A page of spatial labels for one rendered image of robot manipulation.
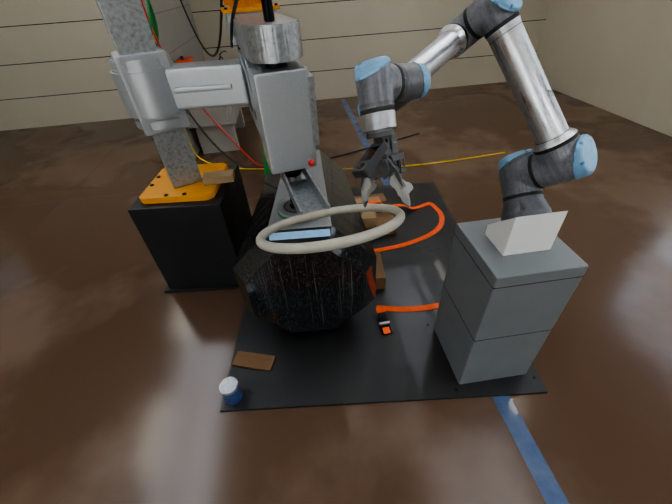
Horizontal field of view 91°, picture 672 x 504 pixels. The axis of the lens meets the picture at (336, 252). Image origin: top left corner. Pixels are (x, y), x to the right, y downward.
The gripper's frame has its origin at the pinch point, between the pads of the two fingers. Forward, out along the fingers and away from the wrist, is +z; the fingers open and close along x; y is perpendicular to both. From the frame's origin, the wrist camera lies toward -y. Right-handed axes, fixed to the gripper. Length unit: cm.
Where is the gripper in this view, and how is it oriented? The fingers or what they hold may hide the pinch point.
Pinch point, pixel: (384, 208)
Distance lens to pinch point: 93.3
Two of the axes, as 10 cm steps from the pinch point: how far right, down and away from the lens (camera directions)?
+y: 6.7, -3.4, 6.6
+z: 1.7, 9.4, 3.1
